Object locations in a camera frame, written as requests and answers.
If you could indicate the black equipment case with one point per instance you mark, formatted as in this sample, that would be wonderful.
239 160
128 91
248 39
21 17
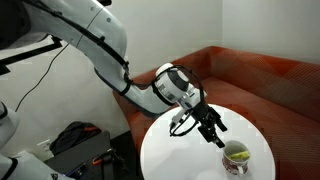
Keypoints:
83 153

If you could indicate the black overhead camera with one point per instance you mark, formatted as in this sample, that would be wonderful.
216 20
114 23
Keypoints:
105 2

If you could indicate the black metal frame bar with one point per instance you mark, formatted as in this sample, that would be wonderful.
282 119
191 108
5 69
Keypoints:
30 53

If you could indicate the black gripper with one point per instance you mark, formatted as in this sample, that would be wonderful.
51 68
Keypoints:
204 115

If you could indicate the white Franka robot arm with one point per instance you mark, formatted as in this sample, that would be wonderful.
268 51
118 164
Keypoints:
100 33

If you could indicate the black bag with orange trim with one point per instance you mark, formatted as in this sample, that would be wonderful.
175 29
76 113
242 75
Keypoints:
71 135

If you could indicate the red and white mug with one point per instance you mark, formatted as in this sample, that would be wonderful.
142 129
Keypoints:
230 165

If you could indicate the white wall outlet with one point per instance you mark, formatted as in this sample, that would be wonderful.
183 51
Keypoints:
43 145

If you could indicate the orange patterned sofa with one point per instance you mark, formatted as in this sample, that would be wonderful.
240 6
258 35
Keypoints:
266 86

